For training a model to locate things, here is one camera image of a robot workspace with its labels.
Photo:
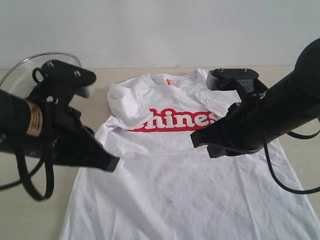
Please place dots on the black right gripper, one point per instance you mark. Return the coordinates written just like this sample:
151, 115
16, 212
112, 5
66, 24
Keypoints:
240, 131

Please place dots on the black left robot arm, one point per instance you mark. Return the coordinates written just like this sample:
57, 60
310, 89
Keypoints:
38, 127

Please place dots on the white t-shirt red lettering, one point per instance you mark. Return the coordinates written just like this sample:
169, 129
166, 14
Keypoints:
164, 188

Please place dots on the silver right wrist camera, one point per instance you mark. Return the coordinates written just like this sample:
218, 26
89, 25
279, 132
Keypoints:
244, 81

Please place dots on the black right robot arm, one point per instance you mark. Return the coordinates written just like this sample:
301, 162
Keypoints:
297, 94

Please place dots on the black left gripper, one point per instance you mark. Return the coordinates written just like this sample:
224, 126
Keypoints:
70, 143

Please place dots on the metal wire mesh basket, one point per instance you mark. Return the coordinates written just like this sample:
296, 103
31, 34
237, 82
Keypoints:
19, 82

